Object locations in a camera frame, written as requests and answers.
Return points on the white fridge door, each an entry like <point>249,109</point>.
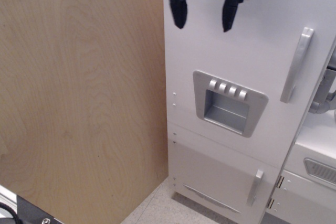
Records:
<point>256,53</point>

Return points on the white toy fridge cabinet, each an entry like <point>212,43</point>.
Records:
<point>249,123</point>

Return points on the grey dispenser box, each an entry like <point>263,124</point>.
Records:
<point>226,104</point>

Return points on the grey plastic faucet pipe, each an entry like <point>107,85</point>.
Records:
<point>324,99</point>

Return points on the plywood board panel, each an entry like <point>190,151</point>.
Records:
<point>83,108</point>

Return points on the white lower freezer door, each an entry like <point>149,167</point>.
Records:
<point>216,176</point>

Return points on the brass upper cabinet hinge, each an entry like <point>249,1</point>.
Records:
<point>279,181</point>

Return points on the brass cabinet hinge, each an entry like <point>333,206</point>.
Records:
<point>270,203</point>
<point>279,181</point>

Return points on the grey vent panel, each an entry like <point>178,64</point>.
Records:
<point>320,170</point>

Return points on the brass lower cabinet hinge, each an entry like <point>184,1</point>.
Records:
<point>270,203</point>

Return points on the white toy oven unit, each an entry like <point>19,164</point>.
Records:
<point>301,197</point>

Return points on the grey lower door handle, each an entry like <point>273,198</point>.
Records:
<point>254,187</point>

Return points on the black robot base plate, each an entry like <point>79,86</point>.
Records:
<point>15,209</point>

